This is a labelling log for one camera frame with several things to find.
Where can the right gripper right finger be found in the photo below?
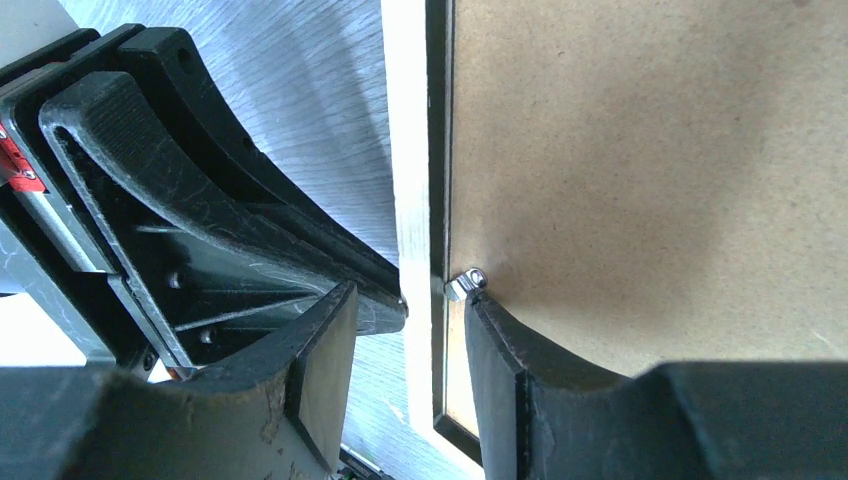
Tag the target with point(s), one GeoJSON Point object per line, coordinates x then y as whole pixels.
{"type": "Point", "coordinates": [546, 413]}

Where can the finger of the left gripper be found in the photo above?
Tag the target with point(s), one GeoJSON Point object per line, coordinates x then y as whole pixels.
{"type": "Point", "coordinates": [252, 152]}

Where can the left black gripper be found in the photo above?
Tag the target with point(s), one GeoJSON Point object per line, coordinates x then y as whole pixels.
{"type": "Point", "coordinates": [124, 240]}

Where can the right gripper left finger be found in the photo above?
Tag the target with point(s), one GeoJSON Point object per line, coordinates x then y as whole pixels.
{"type": "Point", "coordinates": [273, 410]}

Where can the brown backing board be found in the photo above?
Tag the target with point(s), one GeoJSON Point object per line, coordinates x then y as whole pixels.
{"type": "Point", "coordinates": [644, 181]}

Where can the black wooden picture frame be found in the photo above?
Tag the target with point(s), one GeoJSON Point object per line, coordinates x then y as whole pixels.
{"type": "Point", "coordinates": [432, 456]}

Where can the silver metal turn clip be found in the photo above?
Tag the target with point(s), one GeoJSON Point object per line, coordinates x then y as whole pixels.
{"type": "Point", "coordinates": [465, 284]}

